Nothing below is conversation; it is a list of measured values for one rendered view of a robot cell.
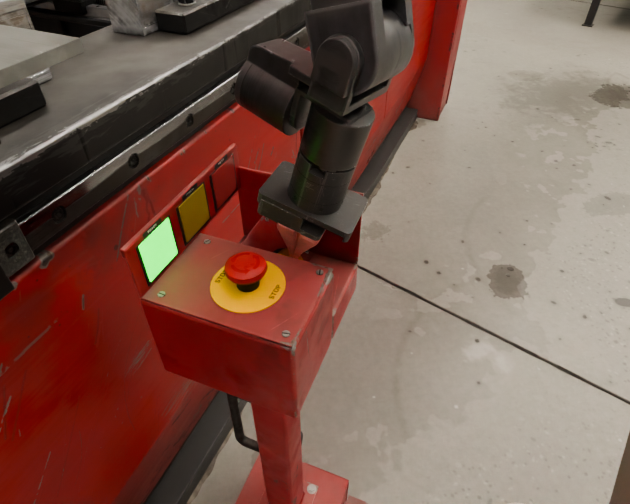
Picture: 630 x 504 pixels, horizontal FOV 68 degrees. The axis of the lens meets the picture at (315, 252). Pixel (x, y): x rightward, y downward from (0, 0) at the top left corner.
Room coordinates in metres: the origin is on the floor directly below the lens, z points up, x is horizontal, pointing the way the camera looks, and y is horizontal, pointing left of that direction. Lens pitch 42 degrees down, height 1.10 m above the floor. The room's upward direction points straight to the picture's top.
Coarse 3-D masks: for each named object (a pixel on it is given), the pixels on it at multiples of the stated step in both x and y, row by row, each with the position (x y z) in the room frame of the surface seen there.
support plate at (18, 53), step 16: (0, 32) 0.35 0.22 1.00; (16, 32) 0.35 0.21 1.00; (32, 32) 0.35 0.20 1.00; (0, 48) 0.31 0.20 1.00; (16, 48) 0.31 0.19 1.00; (32, 48) 0.31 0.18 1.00; (48, 48) 0.31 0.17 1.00; (64, 48) 0.32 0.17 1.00; (80, 48) 0.33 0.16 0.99; (0, 64) 0.29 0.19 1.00; (16, 64) 0.29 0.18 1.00; (32, 64) 0.30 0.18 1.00; (48, 64) 0.31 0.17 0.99; (0, 80) 0.28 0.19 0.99; (16, 80) 0.28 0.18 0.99
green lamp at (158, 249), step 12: (156, 228) 0.34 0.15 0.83; (168, 228) 0.35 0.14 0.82; (144, 240) 0.32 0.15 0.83; (156, 240) 0.33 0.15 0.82; (168, 240) 0.34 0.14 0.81; (144, 252) 0.31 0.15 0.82; (156, 252) 0.33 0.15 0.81; (168, 252) 0.34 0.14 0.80; (144, 264) 0.31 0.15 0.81; (156, 264) 0.32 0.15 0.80
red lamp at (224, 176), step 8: (232, 160) 0.47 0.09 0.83; (224, 168) 0.45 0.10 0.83; (232, 168) 0.46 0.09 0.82; (216, 176) 0.43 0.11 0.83; (224, 176) 0.45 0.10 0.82; (232, 176) 0.46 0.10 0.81; (216, 184) 0.43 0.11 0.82; (224, 184) 0.44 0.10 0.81; (232, 184) 0.46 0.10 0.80; (216, 192) 0.43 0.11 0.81; (224, 192) 0.44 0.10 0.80; (232, 192) 0.46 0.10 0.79; (216, 200) 0.43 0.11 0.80; (224, 200) 0.44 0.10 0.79
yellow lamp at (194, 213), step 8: (200, 192) 0.40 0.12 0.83; (192, 200) 0.39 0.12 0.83; (200, 200) 0.40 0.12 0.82; (184, 208) 0.38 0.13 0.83; (192, 208) 0.39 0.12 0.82; (200, 208) 0.40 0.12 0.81; (184, 216) 0.37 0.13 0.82; (192, 216) 0.38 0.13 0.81; (200, 216) 0.40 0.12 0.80; (208, 216) 0.41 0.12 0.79; (184, 224) 0.37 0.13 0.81; (192, 224) 0.38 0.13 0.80; (200, 224) 0.39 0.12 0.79; (184, 232) 0.37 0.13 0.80; (192, 232) 0.38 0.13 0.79
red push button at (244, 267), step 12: (240, 252) 0.33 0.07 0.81; (252, 252) 0.33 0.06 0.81; (228, 264) 0.31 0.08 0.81; (240, 264) 0.31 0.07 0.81; (252, 264) 0.31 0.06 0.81; (264, 264) 0.32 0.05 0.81; (228, 276) 0.30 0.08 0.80; (240, 276) 0.30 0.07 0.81; (252, 276) 0.30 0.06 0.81; (240, 288) 0.31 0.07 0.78; (252, 288) 0.31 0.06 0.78
